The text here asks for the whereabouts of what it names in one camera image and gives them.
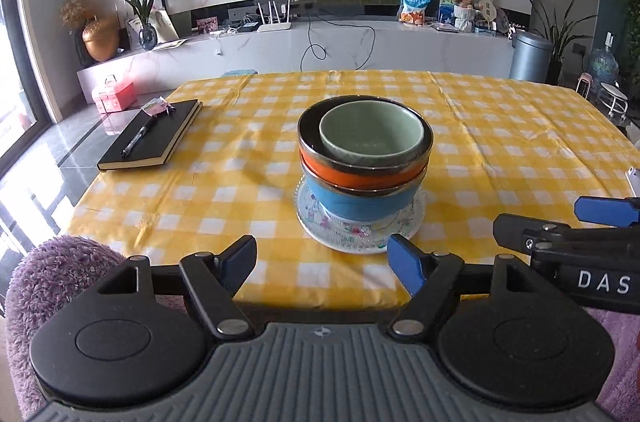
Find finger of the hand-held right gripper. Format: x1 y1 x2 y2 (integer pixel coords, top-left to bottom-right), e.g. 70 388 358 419
492 213 640 258
574 196 640 225

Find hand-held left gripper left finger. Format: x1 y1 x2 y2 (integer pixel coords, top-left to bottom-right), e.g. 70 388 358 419
90 233 258 342

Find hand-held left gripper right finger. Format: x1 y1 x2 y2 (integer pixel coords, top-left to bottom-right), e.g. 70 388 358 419
387 232 553 339

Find white fruit-print plate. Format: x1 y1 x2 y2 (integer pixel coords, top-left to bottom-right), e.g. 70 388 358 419
297 192 426 255

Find clear glass plate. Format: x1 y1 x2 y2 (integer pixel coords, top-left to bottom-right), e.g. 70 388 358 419
295 177 427 253

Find blue steel bowl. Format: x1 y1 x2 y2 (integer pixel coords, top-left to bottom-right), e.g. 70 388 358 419
302 167 428 223

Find orange steel bowl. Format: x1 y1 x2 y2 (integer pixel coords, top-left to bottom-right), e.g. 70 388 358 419
297 95 433 194

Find green ceramic bowl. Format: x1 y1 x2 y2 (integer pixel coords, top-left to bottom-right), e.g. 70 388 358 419
319 101 426 168

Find yellow checked tablecloth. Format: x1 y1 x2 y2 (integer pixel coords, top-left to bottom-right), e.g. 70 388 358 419
65 70 640 313

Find purple fluffy cloth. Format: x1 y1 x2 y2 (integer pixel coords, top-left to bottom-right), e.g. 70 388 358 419
5 237 131 420
582 302 640 422

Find white round side table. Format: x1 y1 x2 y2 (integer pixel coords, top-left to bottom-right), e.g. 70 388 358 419
597 82 628 120

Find black notebook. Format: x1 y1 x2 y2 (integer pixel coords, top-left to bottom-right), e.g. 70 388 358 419
96 99 203 172

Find blue water jug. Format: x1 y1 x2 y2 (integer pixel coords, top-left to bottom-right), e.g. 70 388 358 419
587 32 620 86

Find black pen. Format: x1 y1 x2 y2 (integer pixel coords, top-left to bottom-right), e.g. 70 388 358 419
120 117 160 158

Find grey trash can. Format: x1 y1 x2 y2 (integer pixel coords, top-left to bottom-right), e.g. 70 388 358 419
509 31 553 82

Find pink binder clip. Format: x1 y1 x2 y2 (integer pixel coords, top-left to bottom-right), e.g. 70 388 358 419
141 99 177 118

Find tall leafy potted plant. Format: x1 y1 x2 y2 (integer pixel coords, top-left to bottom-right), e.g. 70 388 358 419
522 0 596 86

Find green ivy plant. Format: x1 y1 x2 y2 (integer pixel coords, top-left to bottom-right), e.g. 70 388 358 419
607 0 640 68

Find pink storage box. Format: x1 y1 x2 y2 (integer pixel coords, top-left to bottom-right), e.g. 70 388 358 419
91 75 137 114

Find white marble TV cabinet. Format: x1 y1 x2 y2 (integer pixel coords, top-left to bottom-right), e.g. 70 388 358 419
76 0 516 123

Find round hand fan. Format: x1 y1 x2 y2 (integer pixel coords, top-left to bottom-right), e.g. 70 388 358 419
477 0 501 28

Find white wifi router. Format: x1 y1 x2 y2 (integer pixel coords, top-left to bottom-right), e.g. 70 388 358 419
256 1 293 33

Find blue glass vase plant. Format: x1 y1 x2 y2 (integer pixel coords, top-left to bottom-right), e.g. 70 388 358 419
111 0 168 52

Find white framed picture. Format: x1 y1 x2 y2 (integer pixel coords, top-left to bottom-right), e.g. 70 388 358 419
125 7 181 48

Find blue snack bag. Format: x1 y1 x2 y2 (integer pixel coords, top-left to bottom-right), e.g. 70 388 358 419
399 0 433 26

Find gold vase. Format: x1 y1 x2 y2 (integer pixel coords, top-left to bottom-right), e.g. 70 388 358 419
81 16 121 63

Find dried flowers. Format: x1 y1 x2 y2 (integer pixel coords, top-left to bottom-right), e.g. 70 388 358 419
59 0 96 30

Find glass sliding door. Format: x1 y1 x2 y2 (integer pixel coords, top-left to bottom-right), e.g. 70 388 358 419
0 0 56 183

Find black cable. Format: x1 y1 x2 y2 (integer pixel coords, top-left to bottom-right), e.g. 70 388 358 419
300 18 376 72

